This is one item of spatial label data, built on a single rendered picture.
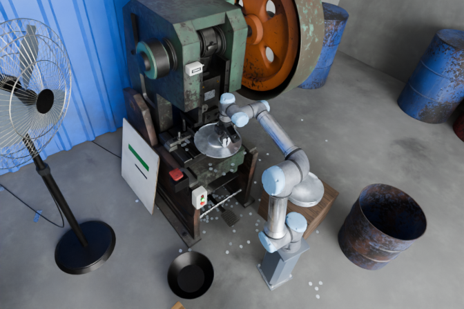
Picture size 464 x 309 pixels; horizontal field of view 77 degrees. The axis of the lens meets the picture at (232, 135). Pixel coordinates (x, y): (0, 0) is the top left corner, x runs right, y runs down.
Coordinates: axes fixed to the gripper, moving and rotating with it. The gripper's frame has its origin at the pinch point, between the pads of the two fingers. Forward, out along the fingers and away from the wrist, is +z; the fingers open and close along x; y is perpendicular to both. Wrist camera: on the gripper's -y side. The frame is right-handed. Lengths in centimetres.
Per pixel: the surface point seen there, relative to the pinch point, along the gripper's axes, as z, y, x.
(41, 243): 79, 60, 110
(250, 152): 17.4, -1.3, -21.6
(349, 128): 80, -2, -181
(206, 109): -18.9, 16.0, 3.1
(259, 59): -38, 16, -37
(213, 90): -29.5, 17.1, -2.3
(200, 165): 15.1, 7.1, 13.2
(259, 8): -66, 22, -37
